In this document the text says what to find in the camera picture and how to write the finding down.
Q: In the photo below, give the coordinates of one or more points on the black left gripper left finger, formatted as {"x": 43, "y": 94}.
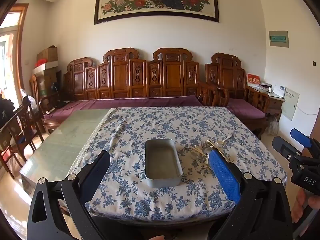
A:
{"x": 46, "y": 221}

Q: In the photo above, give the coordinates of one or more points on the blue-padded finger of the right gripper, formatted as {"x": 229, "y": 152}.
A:
{"x": 301, "y": 138}

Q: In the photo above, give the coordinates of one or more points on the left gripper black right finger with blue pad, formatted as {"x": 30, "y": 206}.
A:
{"x": 261, "y": 207}

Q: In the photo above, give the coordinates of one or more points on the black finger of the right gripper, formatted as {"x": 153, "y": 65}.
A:
{"x": 289, "y": 152}

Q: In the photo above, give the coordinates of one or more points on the light bamboo chopstick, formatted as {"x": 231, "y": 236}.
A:
{"x": 215, "y": 146}
{"x": 199, "y": 150}

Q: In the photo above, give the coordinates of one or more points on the steel spoon cutout handle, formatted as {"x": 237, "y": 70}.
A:
{"x": 207, "y": 150}

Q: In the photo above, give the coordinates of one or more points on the white plastic bag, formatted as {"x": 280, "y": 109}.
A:
{"x": 273, "y": 126}

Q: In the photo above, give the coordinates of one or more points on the wooden side table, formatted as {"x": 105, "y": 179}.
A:
{"x": 269, "y": 104}

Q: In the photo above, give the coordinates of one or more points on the white telephone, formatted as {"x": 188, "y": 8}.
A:
{"x": 279, "y": 90}

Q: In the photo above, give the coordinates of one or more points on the purple armchair cushion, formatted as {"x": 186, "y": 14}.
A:
{"x": 244, "y": 110}

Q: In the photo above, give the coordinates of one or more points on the blue floral tablecloth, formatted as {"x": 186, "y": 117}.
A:
{"x": 123, "y": 192}

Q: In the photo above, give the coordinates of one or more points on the red greeting card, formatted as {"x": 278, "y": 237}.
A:
{"x": 253, "y": 80}

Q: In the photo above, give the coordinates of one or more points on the steel fork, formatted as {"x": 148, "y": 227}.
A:
{"x": 204, "y": 144}

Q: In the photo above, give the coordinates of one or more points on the dark wooden side chair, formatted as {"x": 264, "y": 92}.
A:
{"x": 18, "y": 133}

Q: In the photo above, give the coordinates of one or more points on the purple sofa cushion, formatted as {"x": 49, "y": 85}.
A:
{"x": 176, "y": 101}

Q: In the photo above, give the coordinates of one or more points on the carved wooden armchair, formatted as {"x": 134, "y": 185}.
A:
{"x": 226, "y": 73}

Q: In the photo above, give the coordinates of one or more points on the grey metal rectangular tray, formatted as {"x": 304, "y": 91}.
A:
{"x": 162, "y": 165}

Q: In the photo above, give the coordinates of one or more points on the stacked cardboard boxes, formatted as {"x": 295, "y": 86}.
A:
{"x": 45, "y": 71}

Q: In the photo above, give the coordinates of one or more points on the carved wooden long sofa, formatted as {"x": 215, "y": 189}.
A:
{"x": 123, "y": 75}

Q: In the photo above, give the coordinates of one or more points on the white wall distribution box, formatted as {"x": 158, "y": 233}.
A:
{"x": 290, "y": 104}

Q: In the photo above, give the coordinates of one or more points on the grey wall electrical panel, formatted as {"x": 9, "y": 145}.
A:
{"x": 279, "y": 39}

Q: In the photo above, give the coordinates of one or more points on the wooden door frame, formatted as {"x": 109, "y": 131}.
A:
{"x": 20, "y": 8}

